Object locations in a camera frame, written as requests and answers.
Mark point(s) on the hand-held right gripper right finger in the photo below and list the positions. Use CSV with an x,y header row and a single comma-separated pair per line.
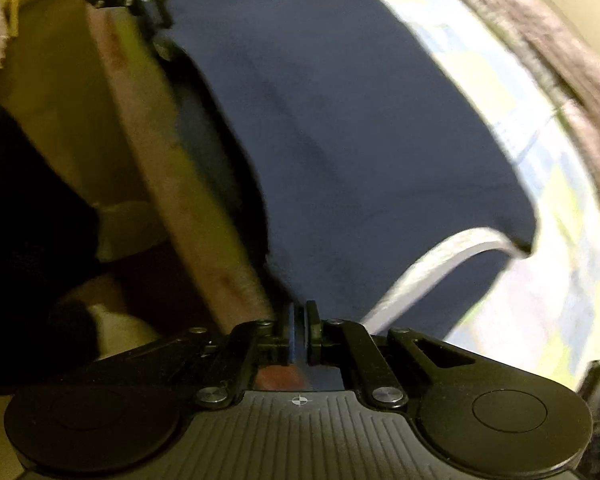
x,y
311,332

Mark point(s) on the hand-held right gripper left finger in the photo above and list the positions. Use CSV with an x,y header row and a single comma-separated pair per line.
x,y
291,332

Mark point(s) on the navy blue garment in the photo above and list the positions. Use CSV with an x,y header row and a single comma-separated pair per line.
x,y
355,135

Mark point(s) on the brown bed base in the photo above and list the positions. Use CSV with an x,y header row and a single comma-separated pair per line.
x,y
155,160

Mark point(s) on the white slipper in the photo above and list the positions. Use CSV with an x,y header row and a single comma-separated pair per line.
x,y
122,330

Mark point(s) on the checkered bed sheet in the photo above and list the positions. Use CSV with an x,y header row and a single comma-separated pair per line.
x,y
555,285

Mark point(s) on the person's dark pants leg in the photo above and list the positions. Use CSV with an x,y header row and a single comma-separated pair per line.
x,y
25,240

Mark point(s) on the pink-grey blanket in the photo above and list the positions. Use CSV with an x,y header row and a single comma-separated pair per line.
x,y
545,45

